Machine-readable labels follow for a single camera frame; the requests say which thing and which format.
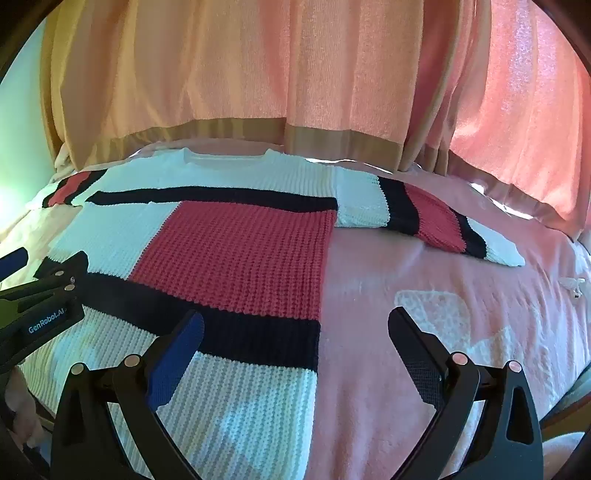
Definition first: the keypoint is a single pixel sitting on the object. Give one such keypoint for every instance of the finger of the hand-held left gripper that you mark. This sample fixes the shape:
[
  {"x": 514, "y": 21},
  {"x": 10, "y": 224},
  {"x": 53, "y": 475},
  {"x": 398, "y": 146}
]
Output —
[
  {"x": 11, "y": 261},
  {"x": 64, "y": 272}
]

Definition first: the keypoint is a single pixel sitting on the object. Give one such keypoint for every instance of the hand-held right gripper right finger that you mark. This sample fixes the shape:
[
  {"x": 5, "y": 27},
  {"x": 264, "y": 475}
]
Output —
[{"x": 415, "y": 355}]

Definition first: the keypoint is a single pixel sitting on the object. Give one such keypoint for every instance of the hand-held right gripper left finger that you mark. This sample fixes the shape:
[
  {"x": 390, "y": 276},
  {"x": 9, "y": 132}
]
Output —
[{"x": 178, "y": 355}]

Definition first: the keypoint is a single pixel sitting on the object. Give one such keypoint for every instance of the white red black knitted sweater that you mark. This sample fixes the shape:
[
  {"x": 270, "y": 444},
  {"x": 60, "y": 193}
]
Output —
[{"x": 240, "y": 258}]

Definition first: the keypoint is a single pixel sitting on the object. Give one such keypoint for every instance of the person's left hand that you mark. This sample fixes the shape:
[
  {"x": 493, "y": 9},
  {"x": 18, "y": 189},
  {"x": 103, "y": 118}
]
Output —
[{"x": 23, "y": 401}]

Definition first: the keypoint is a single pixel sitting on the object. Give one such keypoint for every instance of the pink blanket with white print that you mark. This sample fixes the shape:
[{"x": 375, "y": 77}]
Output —
[{"x": 378, "y": 277}]

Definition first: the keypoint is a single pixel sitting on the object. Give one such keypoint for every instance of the small white object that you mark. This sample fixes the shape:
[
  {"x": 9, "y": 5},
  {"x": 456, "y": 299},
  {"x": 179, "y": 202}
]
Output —
[{"x": 574, "y": 286}]

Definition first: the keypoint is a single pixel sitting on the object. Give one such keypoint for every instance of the pink orange curtain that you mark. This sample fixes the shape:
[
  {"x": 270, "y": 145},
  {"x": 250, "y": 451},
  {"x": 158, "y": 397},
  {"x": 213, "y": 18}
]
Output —
[{"x": 295, "y": 69}]

